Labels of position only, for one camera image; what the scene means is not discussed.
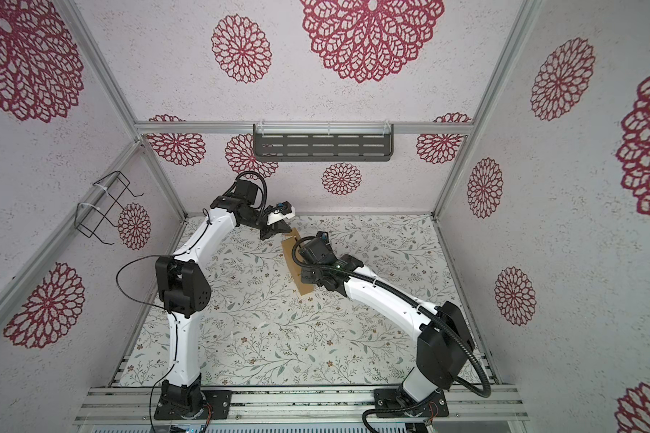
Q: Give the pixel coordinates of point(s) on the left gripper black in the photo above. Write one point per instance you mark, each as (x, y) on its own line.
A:
(275, 228)

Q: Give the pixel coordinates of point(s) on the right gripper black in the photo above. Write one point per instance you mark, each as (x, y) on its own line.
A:
(308, 273)

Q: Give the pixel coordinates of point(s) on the brown cardboard box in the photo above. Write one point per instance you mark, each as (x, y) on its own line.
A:
(288, 244)

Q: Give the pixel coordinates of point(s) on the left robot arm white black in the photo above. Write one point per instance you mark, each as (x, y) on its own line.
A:
(184, 290)

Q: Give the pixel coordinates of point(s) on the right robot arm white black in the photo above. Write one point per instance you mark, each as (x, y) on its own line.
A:
(444, 348)

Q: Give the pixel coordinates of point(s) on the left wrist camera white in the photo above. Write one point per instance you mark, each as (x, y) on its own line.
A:
(281, 211)

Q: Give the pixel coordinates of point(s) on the dark metal wall shelf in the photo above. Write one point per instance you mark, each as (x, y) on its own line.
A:
(323, 144)

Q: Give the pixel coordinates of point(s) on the black wire wall rack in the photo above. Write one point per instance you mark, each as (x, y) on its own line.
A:
(93, 213)

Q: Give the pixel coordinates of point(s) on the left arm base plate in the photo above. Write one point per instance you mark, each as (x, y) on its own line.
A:
(185, 404)

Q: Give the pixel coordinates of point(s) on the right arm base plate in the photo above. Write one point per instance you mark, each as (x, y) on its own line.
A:
(391, 403)

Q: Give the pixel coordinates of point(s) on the aluminium front rail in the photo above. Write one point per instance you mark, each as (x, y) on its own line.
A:
(284, 404)

